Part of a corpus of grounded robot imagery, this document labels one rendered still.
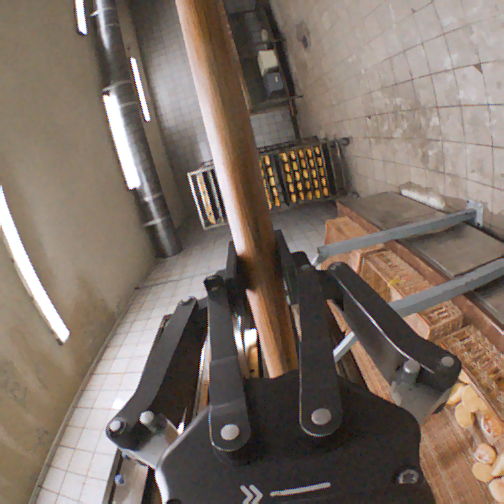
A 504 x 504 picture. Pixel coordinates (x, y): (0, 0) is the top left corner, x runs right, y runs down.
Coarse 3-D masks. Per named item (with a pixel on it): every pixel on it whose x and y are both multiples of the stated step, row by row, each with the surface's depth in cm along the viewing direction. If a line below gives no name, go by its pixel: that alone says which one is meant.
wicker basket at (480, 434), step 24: (456, 336) 60; (480, 336) 54; (480, 360) 47; (456, 384) 66; (480, 384) 41; (432, 432) 65; (456, 432) 58; (480, 432) 48; (432, 456) 57; (456, 456) 51; (432, 480) 49; (480, 480) 37
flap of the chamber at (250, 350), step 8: (248, 304) 180; (248, 312) 170; (248, 320) 161; (248, 328) 153; (248, 336) 145; (248, 344) 138; (256, 344) 156; (248, 352) 132; (256, 352) 148; (248, 360) 126; (256, 360) 141; (248, 368) 120; (256, 368) 134; (256, 376) 128
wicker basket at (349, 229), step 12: (336, 228) 152; (348, 228) 149; (360, 228) 144; (324, 240) 173; (336, 240) 174; (348, 252) 177; (360, 252) 118; (372, 252) 119; (324, 264) 181; (348, 264) 181; (360, 264) 121; (372, 276) 124; (336, 312) 152
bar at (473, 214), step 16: (480, 208) 98; (416, 224) 106; (432, 224) 104; (448, 224) 105; (480, 224) 101; (352, 240) 109; (368, 240) 107; (384, 240) 107; (320, 256) 109; (480, 272) 63; (496, 272) 61; (432, 288) 65; (448, 288) 63; (464, 288) 62; (288, 304) 120; (400, 304) 65; (416, 304) 63; (432, 304) 64; (352, 336) 68; (336, 352) 70
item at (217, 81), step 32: (192, 0) 11; (192, 32) 12; (224, 32) 13; (192, 64) 14; (224, 64) 13; (224, 96) 14; (224, 128) 15; (224, 160) 16; (256, 160) 16; (224, 192) 17; (256, 192) 17; (256, 224) 17; (256, 256) 18; (256, 288) 19; (256, 320) 21; (288, 320) 21; (288, 352) 22
